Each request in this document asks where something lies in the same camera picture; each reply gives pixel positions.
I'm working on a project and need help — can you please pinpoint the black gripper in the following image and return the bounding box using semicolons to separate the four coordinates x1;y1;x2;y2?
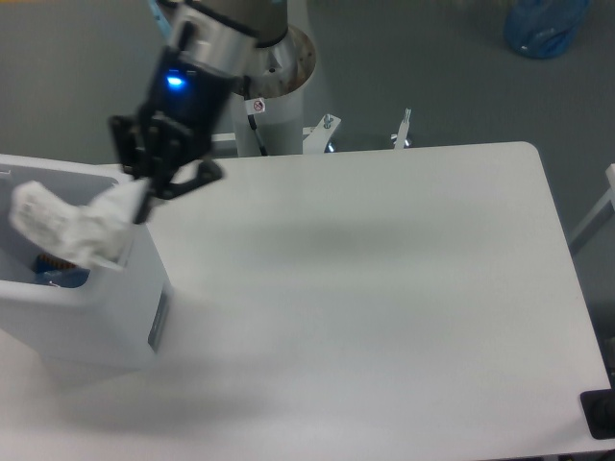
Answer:
108;46;236;225

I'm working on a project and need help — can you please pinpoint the white paper bag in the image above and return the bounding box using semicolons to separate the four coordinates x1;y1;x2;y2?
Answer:
9;180;148;270

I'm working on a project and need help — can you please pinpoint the clear plastic water bottle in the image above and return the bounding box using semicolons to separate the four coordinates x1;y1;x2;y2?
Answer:
32;268;90;288

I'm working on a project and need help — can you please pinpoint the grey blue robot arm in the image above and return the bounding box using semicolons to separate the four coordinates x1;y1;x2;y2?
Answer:
109;1;274;225

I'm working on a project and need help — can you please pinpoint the white trash can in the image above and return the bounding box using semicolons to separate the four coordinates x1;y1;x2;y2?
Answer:
1;155;172;368

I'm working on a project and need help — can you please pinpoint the blue snack wrapper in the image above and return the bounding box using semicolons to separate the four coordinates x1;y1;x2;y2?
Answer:
33;253;76;274

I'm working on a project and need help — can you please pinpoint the blue plastic bag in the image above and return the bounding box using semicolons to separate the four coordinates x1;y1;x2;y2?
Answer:
503;0;593;60

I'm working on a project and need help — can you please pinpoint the black clamp at table corner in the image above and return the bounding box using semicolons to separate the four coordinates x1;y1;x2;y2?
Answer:
580;389;614;440

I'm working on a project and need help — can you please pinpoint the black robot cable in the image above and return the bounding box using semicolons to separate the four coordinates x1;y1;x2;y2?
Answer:
242;76;269;158

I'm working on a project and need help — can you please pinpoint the white levelling foot bracket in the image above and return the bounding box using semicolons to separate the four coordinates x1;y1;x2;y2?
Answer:
390;108;412;150

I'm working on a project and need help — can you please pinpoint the white frame at right edge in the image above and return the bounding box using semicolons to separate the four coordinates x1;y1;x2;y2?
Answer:
568;163;614;256

